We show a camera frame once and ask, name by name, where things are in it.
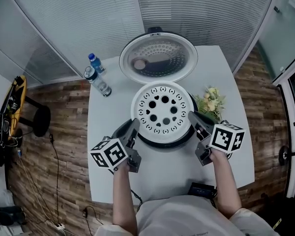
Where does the black round wheel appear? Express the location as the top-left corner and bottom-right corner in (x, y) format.
(278, 146), (290, 166)

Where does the person's left forearm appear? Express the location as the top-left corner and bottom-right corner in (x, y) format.
(112, 170), (138, 231)

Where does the person's white shirt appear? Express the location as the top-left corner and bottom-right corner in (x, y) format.
(94, 198), (281, 236)

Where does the person's right hand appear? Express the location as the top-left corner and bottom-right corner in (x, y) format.
(208, 150), (229, 165)

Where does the dark grey bag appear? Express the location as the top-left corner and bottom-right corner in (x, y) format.
(0, 205), (28, 227)

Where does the black waist cable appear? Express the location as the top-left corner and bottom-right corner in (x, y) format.
(130, 189), (143, 205)

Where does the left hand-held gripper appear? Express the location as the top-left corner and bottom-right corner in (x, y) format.
(89, 118), (142, 174)

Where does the black device with cables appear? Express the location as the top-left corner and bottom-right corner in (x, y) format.
(0, 80), (23, 147)

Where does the blue drink bottle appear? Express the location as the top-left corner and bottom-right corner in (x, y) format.
(88, 53), (107, 76)

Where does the dark blue rice cooker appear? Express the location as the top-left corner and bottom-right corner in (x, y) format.
(119, 27), (200, 149)

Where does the round yellow side table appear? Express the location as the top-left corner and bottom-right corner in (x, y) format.
(0, 75), (52, 142)

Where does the black waist device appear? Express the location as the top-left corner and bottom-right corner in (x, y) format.
(187, 182), (217, 198)

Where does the yellow artificial flower bunch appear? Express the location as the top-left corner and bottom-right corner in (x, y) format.
(193, 86), (227, 124)

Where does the black power adapter cable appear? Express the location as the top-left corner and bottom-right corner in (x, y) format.
(82, 206), (104, 236)
(49, 133), (61, 225)

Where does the black equipment with yellow tag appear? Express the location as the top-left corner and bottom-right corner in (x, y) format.
(255, 197), (295, 236)

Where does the person's right forearm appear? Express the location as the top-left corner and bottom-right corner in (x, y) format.
(211, 161), (243, 217)

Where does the white steamer tray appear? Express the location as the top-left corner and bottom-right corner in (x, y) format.
(130, 81), (195, 144)

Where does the person's left hand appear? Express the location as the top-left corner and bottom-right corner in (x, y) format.
(116, 159), (131, 174)

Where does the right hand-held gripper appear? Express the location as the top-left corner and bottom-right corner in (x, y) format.
(188, 111), (246, 167)

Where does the clear water bottle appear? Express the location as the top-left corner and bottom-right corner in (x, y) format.
(84, 66), (112, 97)

